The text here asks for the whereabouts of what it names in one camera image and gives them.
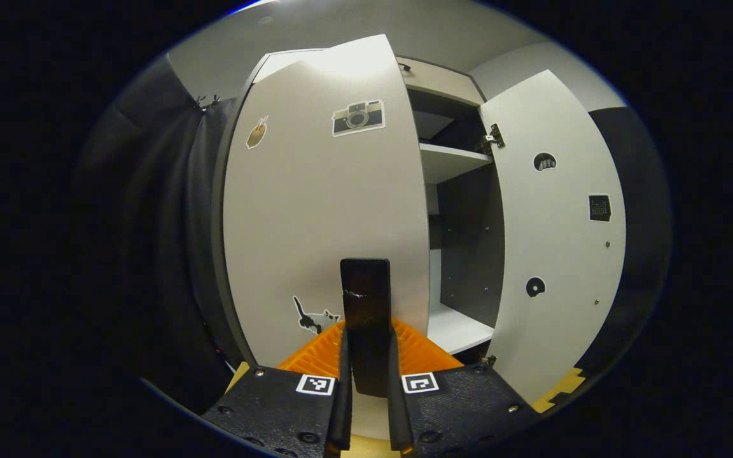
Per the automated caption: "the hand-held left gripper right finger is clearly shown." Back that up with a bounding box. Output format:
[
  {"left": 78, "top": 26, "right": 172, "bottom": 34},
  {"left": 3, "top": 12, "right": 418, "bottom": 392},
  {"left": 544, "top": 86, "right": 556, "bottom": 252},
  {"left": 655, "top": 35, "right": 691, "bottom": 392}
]
[{"left": 387, "top": 317, "right": 540, "bottom": 458}]

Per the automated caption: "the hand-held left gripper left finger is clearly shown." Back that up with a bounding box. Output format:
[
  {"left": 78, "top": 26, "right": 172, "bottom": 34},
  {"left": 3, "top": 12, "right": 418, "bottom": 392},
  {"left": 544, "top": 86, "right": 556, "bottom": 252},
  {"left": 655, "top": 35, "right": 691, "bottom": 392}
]
[{"left": 201, "top": 321, "right": 353, "bottom": 458}]

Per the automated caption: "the black door handle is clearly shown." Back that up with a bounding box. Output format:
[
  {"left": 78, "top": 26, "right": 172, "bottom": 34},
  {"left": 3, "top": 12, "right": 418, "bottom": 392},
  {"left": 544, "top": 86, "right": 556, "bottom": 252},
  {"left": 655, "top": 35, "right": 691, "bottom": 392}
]
[{"left": 340, "top": 258, "right": 391, "bottom": 398}]

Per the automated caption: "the cabinet door with camera sticker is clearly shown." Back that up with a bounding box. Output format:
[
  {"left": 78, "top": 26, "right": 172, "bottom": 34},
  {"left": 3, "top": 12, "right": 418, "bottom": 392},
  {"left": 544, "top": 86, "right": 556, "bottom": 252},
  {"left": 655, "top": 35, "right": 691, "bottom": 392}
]
[{"left": 222, "top": 34, "right": 431, "bottom": 440}]

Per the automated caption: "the cabinet door with headphone sticker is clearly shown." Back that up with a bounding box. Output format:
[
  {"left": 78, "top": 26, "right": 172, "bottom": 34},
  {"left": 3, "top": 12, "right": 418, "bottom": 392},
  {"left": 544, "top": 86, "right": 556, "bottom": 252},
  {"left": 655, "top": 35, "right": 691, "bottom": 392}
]
[{"left": 480, "top": 69, "right": 627, "bottom": 406}]

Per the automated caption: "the white cabinet shelf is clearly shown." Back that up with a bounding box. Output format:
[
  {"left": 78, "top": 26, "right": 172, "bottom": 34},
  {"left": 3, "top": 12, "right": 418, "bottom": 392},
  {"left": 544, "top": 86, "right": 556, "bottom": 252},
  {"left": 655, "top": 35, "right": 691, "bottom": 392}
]
[
  {"left": 419, "top": 142, "right": 493, "bottom": 185},
  {"left": 427, "top": 302, "right": 494, "bottom": 356}
]

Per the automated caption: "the black backdrop cloth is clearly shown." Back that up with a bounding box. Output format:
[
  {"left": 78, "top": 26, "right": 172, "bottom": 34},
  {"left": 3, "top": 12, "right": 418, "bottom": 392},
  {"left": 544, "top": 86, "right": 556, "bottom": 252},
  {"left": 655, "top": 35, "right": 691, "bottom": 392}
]
[{"left": 74, "top": 54, "right": 671, "bottom": 414}]

